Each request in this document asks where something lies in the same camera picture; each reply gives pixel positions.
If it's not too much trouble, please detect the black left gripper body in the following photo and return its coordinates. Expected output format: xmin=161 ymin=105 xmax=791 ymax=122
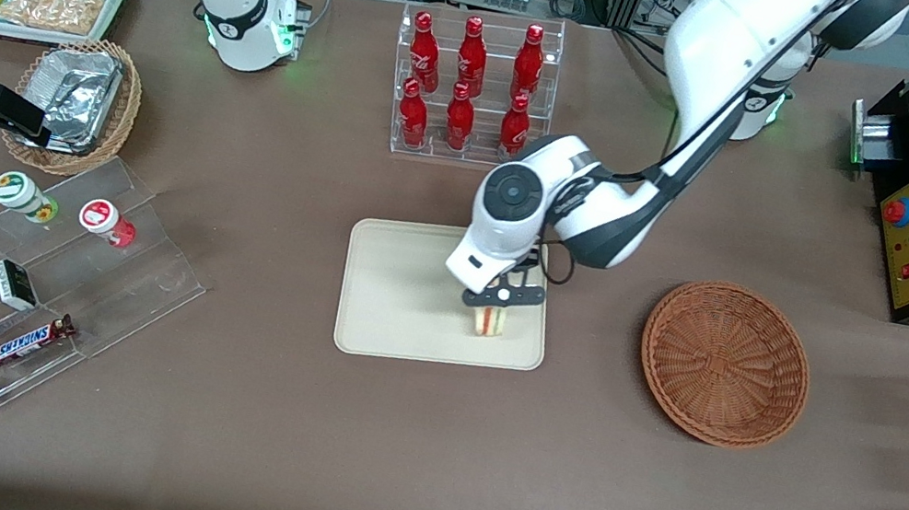
xmin=460 ymin=244 xmax=554 ymax=320

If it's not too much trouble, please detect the triangle sandwich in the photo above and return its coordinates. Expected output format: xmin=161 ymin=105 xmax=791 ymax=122
xmin=471 ymin=301 xmax=513 ymax=342

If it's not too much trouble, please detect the beige plastic tray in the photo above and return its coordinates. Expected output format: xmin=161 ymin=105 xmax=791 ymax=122
xmin=330 ymin=207 xmax=565 ymax=388

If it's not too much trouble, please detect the light wicker basket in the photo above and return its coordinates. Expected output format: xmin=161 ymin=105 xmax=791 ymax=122
xmin=0 ymin=26 xmax=151 ymax=188

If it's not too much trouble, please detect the brown wicker basket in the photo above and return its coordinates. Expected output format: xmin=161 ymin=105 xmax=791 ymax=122
xmin=625 ymin=270 xmax=825 ymax=461

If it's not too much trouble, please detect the silver foil container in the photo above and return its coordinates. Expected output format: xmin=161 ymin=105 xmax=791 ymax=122
xmin=17 ymin=41 xmax=127 ymax=159

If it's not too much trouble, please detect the green lid yogurt cup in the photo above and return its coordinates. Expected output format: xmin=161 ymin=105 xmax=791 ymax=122
xmin=0 ymin=168 xmax=64 ymax=226

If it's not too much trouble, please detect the clear bag of crackers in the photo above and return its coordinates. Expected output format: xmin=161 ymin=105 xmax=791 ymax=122
xmin=0 ymin=0 xmax=110 ymax=41

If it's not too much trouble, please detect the red lid yogurt cup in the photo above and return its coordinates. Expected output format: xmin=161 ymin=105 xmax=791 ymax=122
xmin=75 ymin=196 xmax=141 ymax=250

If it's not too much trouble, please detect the clear acrylic bottle rack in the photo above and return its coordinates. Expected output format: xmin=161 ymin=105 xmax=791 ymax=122
xmin=378 ymin=0 xmax=569 ymax=180

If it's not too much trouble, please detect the small black carton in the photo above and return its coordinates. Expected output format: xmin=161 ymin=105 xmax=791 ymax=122
xmin=0 ymin=258 xmax=46 ymax=314

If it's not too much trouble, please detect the red cola bottle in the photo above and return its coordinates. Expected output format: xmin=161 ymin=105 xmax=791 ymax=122
xmin=496 ymin=92 xmax=537 ymax=161
xmin=508 ymin=22 xmax=551 ymax=105
xmin=393 ymin=77 xmax=436 ymax=150
xmin=402 ymin=10 xmax=450 ymax=95
xmin=451 ymin=15 xmax=495 ymax=99
xmin=440 ymin=82 xmax=481 ymax=154

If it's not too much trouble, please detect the clear acrylic stepped display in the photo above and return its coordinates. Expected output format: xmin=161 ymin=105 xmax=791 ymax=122
xmin=0 ymin=135 xmax=228 ymax=498

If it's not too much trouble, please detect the snickers chocolate bar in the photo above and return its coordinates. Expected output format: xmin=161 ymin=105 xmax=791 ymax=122
xmin=0 ymin=303 xmax=79 ymax=384

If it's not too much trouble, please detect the silver box with green light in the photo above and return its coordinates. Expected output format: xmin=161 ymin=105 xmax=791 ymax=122
xmin=843 ymin=98 xmax=904 ymax=174

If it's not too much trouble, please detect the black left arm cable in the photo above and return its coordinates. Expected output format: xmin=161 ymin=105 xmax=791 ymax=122
xmin=534 ymin=0 xmax=848 ymax=327

